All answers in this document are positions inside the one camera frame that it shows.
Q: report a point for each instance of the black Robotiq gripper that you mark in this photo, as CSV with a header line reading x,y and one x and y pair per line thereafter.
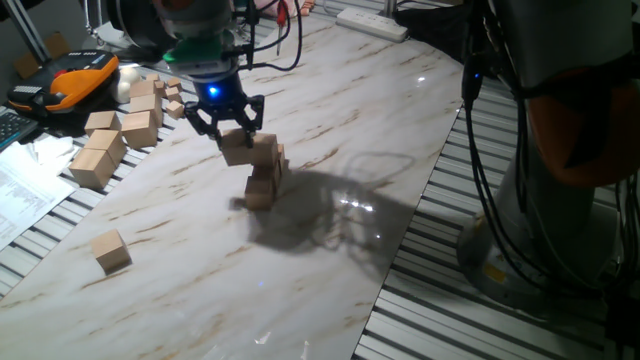
x,y
220,97

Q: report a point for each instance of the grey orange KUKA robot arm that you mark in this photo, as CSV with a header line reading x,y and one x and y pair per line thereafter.
x,y
550,40

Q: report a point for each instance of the tiny wooden cube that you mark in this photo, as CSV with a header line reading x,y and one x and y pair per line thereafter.
x,y
173,94
175,110
152,77
160,87
174,82

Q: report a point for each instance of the green gripper mounting adapter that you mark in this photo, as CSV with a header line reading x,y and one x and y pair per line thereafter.
x,y
197,52

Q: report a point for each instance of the large wooden cube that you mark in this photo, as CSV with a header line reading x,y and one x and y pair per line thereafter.
x,y
92,167
142,89
106,145
146,107
102,121
140,129

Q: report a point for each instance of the white rounded figurine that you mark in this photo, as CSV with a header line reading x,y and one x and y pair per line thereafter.
x,y
125,82

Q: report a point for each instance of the black round drum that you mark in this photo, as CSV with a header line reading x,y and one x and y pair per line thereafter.
x,y
135,25

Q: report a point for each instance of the orange black teach pendant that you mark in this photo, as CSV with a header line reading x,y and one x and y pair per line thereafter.
x,y
65,82

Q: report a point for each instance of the white power strip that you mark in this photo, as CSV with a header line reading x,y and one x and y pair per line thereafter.
x,y
372,22

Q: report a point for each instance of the crumpled white tissue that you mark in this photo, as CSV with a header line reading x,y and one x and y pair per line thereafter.
x,y
52,150

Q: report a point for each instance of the white marble pattern board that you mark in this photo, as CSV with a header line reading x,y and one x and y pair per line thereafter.
x,y
200,300

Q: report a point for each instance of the brown cardboard piece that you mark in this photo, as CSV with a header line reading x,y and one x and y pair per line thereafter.
x,y
27,62

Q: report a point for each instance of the black computer keyboard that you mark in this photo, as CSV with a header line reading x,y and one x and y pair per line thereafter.
x,y
12,127

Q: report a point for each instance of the printed white paper sheet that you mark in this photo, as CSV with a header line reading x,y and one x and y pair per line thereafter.
x,y
25,195

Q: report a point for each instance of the thin aluminium frame strut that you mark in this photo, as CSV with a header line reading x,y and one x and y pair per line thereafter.
x,y
22,22

